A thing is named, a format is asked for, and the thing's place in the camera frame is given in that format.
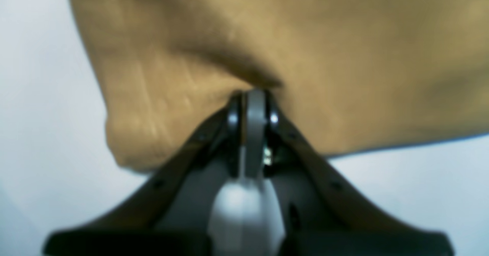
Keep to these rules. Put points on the brown T-shirt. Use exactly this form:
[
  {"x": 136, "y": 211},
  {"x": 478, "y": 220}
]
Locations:
[{"x": 353, "y": 75}]

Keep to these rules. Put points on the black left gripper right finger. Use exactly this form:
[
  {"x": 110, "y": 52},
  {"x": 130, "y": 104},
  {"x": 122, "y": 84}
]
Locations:
[{"x": 321, "y": 212}]

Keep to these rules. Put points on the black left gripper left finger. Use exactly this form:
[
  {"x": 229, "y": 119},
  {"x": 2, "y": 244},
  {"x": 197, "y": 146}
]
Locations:
[{"x": 169, "y": 215}]

